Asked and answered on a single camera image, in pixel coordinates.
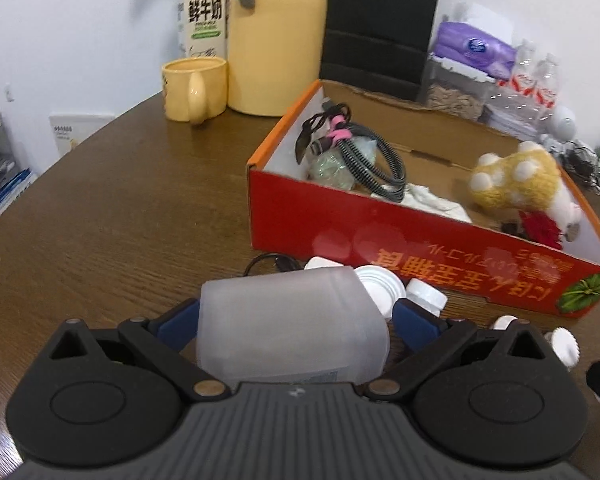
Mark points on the iridescent ball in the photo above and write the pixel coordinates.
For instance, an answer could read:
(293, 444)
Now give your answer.
(330, 167)

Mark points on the white cloth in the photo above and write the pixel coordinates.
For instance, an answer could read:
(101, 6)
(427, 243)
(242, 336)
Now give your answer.
(430, 202)

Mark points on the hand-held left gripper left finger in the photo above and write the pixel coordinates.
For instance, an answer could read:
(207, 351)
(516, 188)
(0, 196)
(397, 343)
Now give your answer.
(177, 327)

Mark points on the purple tissue pack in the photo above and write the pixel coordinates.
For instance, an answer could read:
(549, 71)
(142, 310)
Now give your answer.
(472, 47)

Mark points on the clear plastic snack container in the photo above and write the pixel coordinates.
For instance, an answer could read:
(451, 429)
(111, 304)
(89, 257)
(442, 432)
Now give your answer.
(455, 95)

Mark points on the yellow mug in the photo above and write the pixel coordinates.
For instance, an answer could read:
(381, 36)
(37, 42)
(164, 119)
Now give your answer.
(185, 90)

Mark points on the yellow thermos jug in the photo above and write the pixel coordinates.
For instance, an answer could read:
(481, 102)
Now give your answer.
(277, 45)

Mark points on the white cardboard carton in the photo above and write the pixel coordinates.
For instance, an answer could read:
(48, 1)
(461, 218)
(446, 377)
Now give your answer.
(77, 130)

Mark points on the red cardboard box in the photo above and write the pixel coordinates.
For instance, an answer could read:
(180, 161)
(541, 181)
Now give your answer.
(380, 240)

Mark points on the black paper bag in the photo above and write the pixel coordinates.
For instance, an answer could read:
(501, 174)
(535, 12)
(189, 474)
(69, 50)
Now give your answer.
(375, 25)

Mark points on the translucent plastic bottle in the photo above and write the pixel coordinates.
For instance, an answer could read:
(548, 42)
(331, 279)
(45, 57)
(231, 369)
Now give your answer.
(290, 325)

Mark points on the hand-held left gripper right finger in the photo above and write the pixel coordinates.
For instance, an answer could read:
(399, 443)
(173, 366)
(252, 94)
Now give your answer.
(415, 322)

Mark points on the clear flat lidded box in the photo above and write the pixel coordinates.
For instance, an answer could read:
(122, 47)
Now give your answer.
(515, 115)

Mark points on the white milk carton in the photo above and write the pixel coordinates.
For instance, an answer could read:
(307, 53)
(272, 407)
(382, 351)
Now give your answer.
(202, 15)

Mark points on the white yellow plush sheep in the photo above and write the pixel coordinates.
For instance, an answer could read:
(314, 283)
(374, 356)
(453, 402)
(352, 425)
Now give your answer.
(520, 180)

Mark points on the white round robot toy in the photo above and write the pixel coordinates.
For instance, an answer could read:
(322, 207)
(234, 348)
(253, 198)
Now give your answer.
(564, 122)

